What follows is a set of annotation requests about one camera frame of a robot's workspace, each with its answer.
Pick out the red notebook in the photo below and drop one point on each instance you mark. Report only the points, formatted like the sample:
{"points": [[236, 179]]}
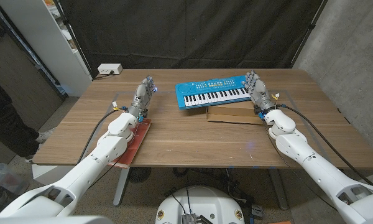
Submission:
{"points": [[136, 141]]}

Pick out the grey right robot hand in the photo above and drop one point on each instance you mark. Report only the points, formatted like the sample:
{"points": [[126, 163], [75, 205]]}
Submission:
{"points": [[259, 91]]}

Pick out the grey table leg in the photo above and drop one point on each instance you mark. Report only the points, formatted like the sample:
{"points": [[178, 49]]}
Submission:
{"points": [[278, 189], [120, 186]]}

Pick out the clear plastic storage bin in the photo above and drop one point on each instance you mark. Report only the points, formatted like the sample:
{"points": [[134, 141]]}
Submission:
{"points": [[3, 180]]}

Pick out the black round fan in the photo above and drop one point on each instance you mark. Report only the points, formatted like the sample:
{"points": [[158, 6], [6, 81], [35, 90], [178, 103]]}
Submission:
{"points": [[139, 174]]}

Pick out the white cabinet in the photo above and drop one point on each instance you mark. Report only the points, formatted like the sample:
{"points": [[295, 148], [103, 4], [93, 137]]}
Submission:
{"points": [[46, 40]]}

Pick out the person in black trousers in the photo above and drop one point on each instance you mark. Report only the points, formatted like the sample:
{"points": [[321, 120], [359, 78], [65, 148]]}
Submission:
{"points": [[6, 124]]}

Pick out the white sneaker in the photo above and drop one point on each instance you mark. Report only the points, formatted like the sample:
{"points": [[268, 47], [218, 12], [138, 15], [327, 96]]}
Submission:
{"points": [[45, 135]]}

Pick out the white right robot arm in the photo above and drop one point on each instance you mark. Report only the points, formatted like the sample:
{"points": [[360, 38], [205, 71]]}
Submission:
{"points": [[314, 165]]}

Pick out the white power socket box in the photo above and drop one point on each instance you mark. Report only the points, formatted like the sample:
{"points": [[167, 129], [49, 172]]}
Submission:
{"points": [[109, 68]]}

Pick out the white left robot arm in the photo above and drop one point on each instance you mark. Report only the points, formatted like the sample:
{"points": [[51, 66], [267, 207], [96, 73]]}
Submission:
{"points": [[90, 165]]}

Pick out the flat cardboard box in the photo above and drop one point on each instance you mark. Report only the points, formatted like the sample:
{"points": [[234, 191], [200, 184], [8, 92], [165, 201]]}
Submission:
{"points": [[233, 113]]}

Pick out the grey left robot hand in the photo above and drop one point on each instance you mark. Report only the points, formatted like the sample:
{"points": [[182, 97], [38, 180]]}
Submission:
{"points": [[141, 95]]}

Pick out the blue toy piano keyboard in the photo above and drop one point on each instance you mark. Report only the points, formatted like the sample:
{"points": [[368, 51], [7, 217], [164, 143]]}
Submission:
{"points": [[205, 90]]}

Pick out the black backdrop curtain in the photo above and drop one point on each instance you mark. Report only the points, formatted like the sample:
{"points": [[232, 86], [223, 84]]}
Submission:
{"points": [[189, 31]]}

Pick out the white robot torso base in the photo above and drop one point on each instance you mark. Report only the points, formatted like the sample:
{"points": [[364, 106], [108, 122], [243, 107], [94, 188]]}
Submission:
{"points": [[202, 202]]}

